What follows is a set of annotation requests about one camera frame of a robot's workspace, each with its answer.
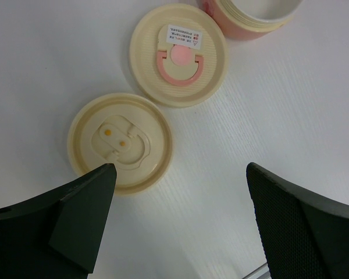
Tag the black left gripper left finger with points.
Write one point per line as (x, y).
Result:
(57, 234)

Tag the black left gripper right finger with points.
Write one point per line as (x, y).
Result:
(303, 234)

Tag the pink lunch box bowl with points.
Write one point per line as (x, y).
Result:
(249, 20)

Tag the cream plain lid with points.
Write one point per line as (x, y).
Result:
(126, 130)

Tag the cream lid with pink ring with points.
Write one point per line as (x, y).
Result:
(178, 62)

